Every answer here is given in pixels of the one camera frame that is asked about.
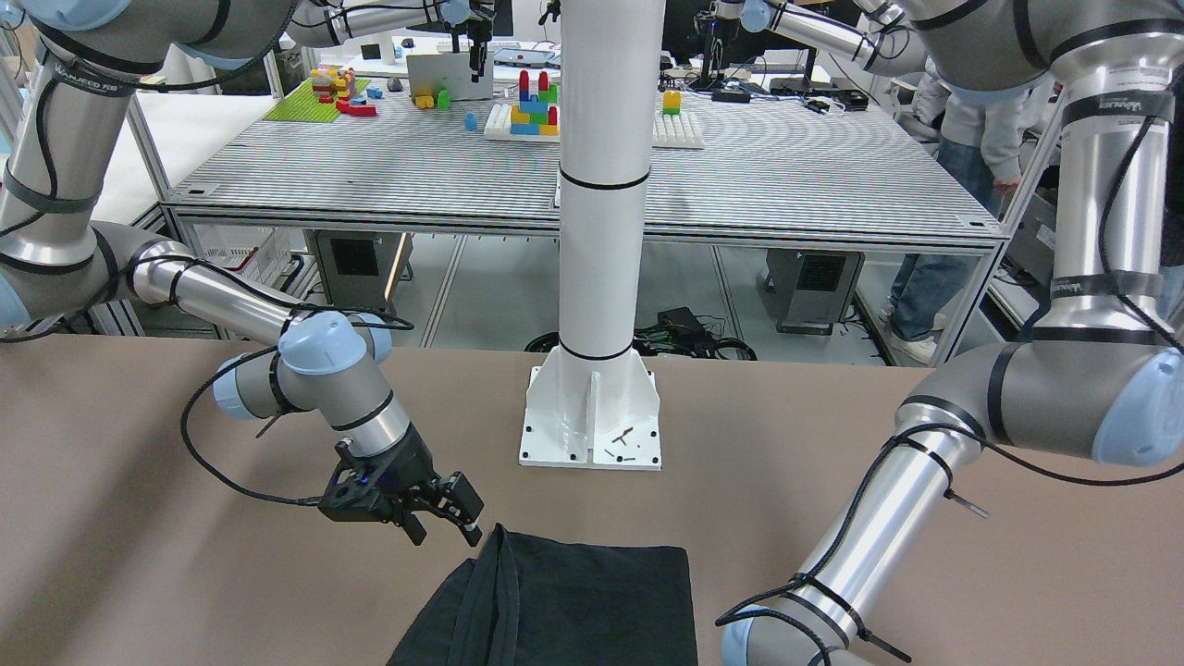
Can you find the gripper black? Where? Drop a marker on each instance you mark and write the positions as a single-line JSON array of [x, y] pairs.
[[410, 465]]

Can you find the black t-shirt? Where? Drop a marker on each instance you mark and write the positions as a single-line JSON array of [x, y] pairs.
[[527, 600]]

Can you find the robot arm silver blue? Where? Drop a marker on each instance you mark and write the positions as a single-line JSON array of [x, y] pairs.
[[57, 259], [1101, 378]]

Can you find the striped metal workbench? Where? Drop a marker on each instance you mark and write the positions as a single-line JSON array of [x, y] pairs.
[[771, 174]]

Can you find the toy building blocks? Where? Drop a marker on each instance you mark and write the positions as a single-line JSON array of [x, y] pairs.
[[533, 114]]

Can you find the person grey sweater left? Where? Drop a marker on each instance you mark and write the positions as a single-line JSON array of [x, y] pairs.
[[980, 152]]

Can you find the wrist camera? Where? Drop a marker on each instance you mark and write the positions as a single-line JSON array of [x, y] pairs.
[[349, 499]]

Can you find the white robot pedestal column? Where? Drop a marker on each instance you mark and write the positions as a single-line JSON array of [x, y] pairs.
[[593, 403]]

